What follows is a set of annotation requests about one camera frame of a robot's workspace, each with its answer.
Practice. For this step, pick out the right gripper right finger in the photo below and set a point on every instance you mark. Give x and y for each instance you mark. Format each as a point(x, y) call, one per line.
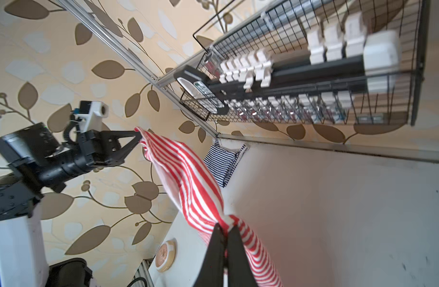
point(238, 268)

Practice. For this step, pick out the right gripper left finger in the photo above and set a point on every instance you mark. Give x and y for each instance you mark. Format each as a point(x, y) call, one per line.
point(211, 273)

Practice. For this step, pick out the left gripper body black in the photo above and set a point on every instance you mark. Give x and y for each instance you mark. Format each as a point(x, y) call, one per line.
point(97, 149)

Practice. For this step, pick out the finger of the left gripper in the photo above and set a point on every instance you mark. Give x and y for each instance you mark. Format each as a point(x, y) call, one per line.
point(123, 143)

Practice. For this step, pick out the red white striped tank top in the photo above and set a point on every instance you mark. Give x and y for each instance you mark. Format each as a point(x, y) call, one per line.
point(195, 192)

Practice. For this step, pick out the blue white striped tank top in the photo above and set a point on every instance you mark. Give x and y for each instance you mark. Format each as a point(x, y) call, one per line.
point(222, 162)

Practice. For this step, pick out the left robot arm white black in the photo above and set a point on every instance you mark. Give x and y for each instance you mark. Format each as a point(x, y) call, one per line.
point(36, 160)

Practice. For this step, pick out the black white tool rack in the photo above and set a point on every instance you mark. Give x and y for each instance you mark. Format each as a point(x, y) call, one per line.
point(335, 51)

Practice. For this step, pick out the black wire basket back wall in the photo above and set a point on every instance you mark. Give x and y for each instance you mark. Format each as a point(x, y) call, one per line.
point(283, 26)

